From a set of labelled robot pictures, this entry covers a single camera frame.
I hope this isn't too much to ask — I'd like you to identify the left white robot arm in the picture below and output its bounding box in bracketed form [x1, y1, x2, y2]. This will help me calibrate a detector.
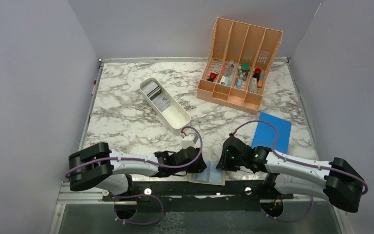
[65, 142, 207, 200]

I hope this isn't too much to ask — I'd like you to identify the purple cable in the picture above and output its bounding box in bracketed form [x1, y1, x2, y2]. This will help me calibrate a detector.
[229, 120, 369, 223]
[65, 126, 204, 226]

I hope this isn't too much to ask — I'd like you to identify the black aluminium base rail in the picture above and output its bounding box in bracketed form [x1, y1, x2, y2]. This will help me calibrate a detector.
[56, 179, 323, 214]

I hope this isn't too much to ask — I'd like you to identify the white oblong plastic tray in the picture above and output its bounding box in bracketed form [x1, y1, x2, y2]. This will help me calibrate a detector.
[139, 78, 191, 135]

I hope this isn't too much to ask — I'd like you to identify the stack of cards in tray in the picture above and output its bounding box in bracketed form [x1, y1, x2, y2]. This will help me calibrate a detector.
[142, 81, 171, 112]

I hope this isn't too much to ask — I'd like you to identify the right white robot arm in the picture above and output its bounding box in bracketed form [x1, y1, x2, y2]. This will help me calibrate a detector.
[216, 135, 366, 213]

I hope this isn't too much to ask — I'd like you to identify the red capped bottle right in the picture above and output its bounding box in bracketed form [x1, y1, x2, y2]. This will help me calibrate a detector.
[252, 68, 262, 83]

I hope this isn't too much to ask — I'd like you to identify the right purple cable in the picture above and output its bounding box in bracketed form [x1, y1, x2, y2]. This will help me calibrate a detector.
[229, 120, 369, 223]

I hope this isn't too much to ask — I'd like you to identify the peach plastic desk organizer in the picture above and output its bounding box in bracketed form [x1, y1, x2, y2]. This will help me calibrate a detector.
[197, 18, 283, 114]

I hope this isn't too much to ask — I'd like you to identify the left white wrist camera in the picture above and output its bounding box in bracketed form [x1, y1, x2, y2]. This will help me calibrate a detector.
[181, 133, 198, 149]

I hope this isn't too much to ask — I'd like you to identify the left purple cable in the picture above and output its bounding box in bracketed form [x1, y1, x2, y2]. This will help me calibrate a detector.
[65, 126, 204, 226]

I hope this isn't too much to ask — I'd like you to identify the green capped bottle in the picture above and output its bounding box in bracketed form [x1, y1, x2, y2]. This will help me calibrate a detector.
[241, 63, 250, 72]

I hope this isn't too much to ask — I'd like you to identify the red capped black bottle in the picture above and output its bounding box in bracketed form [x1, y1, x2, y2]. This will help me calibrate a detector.
[207, 72, 218, 82]

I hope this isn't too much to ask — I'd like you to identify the blue flat board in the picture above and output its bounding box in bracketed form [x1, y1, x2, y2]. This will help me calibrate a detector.
[251, 112, 292, 154]

